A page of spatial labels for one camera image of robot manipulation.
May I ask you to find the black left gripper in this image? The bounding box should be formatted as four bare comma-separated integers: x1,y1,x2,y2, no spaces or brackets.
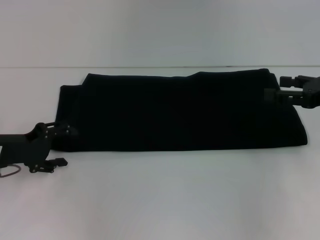
0,120,80,174

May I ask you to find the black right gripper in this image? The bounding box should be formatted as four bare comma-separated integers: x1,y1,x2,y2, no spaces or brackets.
264,74,320,110

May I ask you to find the black t-shirt with FREE print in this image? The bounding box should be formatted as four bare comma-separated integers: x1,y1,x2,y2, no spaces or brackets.
53,67,309,153

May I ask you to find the thin black cable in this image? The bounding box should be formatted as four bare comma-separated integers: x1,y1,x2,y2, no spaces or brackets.
0,163,21,179

